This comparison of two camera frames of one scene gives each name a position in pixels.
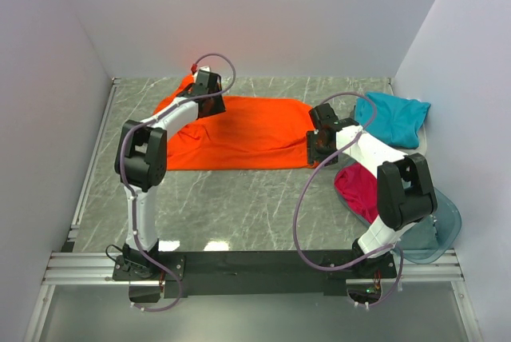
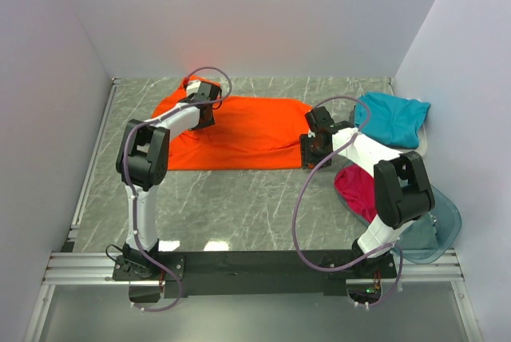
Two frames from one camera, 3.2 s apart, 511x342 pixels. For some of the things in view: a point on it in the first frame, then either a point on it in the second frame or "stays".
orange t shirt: [252, 133] stays
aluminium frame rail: [72, 268] stays
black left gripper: [218, 108] -> [204, 125]
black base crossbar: [253, 274] stays
